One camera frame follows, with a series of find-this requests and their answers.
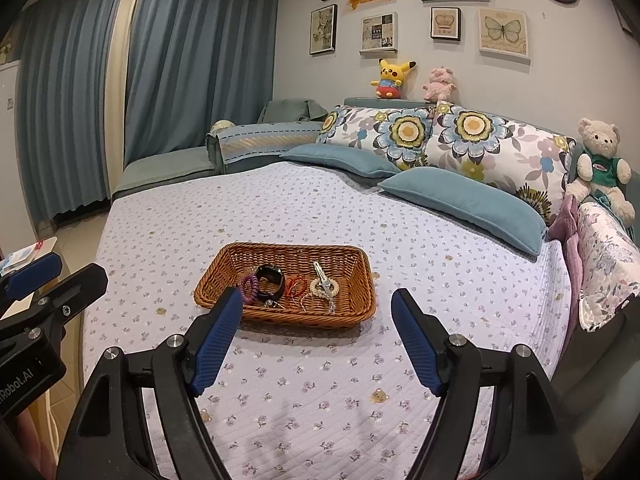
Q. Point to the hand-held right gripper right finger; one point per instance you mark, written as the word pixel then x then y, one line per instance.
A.
pixel 415 345

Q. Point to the blue curtain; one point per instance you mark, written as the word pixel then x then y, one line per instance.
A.
pixel 200 60
pixel 65 110

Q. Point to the dark metal clip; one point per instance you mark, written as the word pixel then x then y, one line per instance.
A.
pixel 271 303

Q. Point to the yellow plush toy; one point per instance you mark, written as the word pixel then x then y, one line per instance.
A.
pixel 390 80

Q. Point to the silver hair clip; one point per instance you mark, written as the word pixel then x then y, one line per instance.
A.
pixel 321 275

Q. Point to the green upholstered headboard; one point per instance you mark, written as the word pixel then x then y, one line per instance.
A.
pixel 415 102

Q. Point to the butterfly picture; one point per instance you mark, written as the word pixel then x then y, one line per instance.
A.
pixel 504 30

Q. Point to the floral quilt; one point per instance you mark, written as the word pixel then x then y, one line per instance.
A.
pixel 607 270

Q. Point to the white cabinet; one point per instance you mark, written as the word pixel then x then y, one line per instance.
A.
pixel 10 160

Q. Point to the small teal pillow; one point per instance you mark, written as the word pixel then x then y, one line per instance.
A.
pixel 340 157

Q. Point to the green sofa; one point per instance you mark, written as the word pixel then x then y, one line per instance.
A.
pixel 160 170

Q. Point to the crown picture frame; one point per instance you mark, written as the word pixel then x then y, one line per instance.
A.
pixel 445 23

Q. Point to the brown wicker basket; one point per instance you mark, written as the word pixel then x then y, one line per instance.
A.
pixel 320 317

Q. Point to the tall black picture frame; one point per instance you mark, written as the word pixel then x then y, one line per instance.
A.
pixel 323 30

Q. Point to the striped teal bolster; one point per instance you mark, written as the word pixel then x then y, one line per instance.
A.
pixel 265 140

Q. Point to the floral pillow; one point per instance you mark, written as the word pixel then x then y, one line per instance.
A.
pixel 380 130
pixel 500 145

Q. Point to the pink plush toy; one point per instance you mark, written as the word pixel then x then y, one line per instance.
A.
pixel 440 85

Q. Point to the cream curtain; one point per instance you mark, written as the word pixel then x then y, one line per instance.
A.
pixel 117 85

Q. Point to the purple cloth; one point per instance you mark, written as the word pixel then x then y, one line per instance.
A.
pixel 565 230

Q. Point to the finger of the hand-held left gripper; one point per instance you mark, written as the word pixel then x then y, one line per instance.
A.
pixel 75 292
pixel 35 271

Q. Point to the large teal pillow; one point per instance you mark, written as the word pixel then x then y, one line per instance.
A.
pixel 465 205

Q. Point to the person's left forearm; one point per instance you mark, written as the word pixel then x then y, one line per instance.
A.
pixel 27 445

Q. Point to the green folded cloth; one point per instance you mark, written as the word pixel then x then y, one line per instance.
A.
pixel 290 110

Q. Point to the cream teddy bear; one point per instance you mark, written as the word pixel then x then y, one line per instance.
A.
pixel 600 160

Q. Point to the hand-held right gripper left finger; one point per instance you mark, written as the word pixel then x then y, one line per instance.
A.
pixel 220 340

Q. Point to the white canvas picture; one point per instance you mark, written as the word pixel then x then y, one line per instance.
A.
pixel 378 32

